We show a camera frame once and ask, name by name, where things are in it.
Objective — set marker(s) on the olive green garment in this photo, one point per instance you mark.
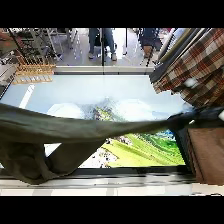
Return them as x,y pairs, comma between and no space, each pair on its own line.
66,128

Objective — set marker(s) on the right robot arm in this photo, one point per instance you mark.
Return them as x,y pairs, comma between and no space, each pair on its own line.
203,117

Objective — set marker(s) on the person's legs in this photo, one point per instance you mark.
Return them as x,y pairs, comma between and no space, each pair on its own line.
108,40

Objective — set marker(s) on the red-brown checked shirt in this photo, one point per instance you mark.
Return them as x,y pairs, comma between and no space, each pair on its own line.
203,63

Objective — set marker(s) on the silver frame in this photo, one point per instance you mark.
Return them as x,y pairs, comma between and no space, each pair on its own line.
100,186

